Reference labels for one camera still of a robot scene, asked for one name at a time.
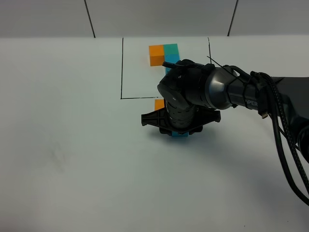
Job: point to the blue template block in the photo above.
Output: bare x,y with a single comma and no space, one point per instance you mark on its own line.
172,58

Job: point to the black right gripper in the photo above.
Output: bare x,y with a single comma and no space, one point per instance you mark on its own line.
191,119

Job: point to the green template block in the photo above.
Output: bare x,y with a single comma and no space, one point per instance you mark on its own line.
171,49

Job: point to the orange template block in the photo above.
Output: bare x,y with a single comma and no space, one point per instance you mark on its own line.
157,55

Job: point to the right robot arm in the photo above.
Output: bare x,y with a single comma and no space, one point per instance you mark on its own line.
194,95

